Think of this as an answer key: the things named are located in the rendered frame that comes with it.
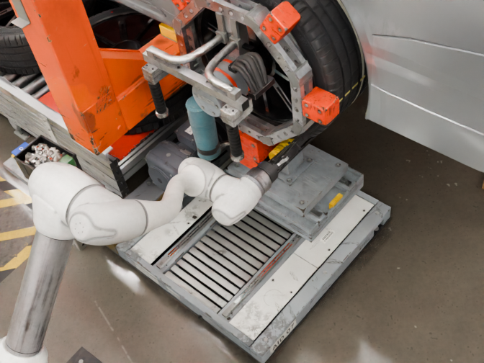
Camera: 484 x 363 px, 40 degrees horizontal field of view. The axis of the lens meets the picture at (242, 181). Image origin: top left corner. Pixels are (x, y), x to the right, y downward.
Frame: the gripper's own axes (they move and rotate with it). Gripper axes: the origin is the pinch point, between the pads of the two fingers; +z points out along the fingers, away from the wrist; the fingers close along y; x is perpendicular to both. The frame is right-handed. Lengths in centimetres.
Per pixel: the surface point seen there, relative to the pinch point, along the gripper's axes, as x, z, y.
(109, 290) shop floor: -8, -65, -82
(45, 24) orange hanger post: 79, -40, -12
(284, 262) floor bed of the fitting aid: -40, -16, -39
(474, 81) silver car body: -6, 10, 66
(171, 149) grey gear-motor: 21, -16, -54
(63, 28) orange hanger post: 76, -35, -15
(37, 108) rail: 69, -32, -104
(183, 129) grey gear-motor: 24, -7, -54
